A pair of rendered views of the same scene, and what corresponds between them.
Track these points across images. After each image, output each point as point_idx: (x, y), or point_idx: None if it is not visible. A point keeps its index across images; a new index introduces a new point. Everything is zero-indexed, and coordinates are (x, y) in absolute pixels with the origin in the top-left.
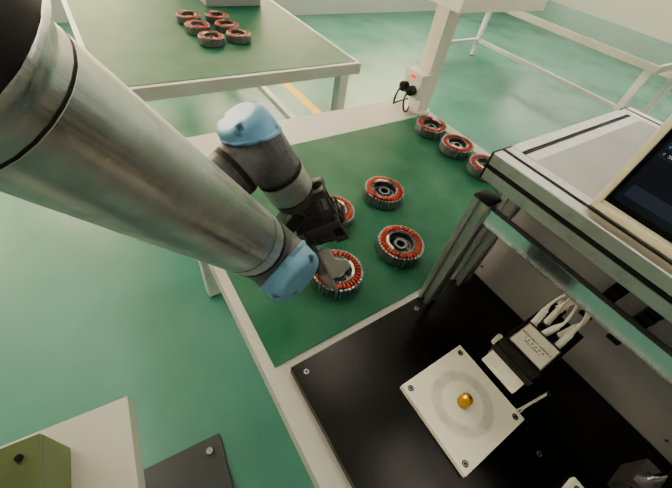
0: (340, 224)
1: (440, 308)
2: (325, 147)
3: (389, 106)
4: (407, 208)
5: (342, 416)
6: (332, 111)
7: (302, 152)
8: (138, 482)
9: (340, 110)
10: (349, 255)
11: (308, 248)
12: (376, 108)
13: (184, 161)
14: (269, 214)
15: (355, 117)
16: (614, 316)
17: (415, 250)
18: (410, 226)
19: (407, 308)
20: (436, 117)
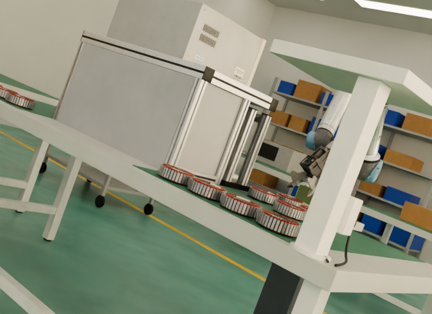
0: (306, 156)
1: (233, 181)
2: (360, 248)
3: (348, 265)
4: (265, 206)
5: (261, 186)
6: (401, 275)
7: (373, 250)
8: (307, 206)
9: (395, 274)
10: (288, 197)
11: (311, 133)
12: (360, 266)
13: (333, 98)
14: (324, 122)
15: (370, 264)
16: None
17: (255, 187)
18: (258, 202)
19: (249, 186)
20: (274, 239)
